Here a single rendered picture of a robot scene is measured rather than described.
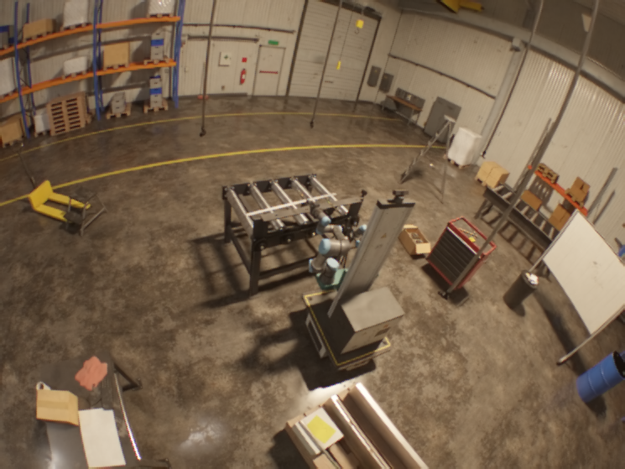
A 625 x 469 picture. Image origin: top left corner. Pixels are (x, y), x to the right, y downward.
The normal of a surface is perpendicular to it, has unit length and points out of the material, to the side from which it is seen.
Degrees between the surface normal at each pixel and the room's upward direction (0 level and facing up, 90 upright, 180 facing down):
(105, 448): 0
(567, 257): 90
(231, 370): 0
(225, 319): 0
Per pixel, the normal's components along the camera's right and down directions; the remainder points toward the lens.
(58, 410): 0.21, -0.74
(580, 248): -0.97, -0.07
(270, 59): 0.51, 0.64
